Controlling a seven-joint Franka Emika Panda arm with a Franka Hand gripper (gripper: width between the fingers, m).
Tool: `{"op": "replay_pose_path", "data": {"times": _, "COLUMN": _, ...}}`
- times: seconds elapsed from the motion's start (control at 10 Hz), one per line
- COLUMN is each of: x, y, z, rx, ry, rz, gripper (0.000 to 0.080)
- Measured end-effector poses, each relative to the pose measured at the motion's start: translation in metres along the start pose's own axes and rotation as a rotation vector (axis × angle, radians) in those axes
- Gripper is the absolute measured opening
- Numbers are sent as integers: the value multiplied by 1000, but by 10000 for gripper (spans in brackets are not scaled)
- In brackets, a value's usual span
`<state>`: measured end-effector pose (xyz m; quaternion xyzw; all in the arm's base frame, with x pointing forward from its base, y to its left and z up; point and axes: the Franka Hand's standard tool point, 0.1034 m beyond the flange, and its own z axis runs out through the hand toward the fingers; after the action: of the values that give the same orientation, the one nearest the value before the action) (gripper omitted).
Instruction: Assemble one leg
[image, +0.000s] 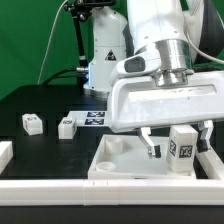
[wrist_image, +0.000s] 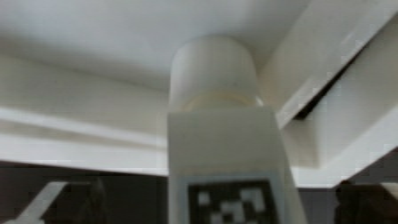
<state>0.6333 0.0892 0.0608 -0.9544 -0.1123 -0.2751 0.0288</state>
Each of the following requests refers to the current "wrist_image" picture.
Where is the white table leg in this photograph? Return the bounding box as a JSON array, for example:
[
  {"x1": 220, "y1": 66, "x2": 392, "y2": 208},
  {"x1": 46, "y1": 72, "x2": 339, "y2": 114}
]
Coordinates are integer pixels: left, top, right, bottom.
[{"x1": 167, "y1": 36, "x2": 307, "y2": 224}]

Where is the white square tabletop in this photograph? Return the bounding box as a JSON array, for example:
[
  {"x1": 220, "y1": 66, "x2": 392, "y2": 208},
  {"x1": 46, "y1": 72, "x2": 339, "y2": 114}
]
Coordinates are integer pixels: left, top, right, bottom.
[{"x1": 0, "y1": 0, "x2": 398, "y2": 175}]

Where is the white obstacle fence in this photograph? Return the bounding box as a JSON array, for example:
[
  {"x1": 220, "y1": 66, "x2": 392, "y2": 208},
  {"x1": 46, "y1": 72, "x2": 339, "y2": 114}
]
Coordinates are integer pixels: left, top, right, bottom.
[{"x1": 282, "y1": 58, "x2": 398, "y2": 188}]

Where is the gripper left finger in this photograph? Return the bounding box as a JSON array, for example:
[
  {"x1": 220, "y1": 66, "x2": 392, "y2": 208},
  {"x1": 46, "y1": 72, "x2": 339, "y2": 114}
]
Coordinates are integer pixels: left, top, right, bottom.
[{"x1": 10, "y1": 179, "x2": 106, "y2": 224}]

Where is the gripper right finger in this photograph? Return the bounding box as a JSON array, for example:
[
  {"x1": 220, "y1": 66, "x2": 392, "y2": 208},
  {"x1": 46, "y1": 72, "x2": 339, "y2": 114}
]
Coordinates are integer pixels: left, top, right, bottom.
[{"x1": 334, "y1": 181, "x2": 398, "y2": 224}]

